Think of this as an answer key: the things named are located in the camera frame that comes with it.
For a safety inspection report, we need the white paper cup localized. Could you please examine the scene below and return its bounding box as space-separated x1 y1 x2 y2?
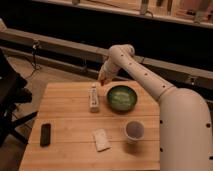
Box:
124 121 144 144

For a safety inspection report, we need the green ceramic bowl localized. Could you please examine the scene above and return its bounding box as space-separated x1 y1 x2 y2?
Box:
106 85 137 112

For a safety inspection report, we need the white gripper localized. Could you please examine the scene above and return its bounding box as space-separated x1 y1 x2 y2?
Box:
98 66 115 83

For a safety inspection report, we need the white tube on table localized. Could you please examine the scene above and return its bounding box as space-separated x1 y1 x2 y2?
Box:
89 83 99 113

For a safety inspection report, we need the black rectangular remote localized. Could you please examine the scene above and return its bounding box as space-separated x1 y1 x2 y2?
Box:
40 123 51 147

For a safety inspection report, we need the black office chair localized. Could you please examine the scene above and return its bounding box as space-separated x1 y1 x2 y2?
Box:
0 49 37 147

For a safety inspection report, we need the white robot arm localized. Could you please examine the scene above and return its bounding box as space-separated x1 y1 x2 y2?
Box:
98 44 213 171

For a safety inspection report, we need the black cable left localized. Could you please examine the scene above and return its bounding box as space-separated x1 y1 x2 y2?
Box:
25 40 43 80

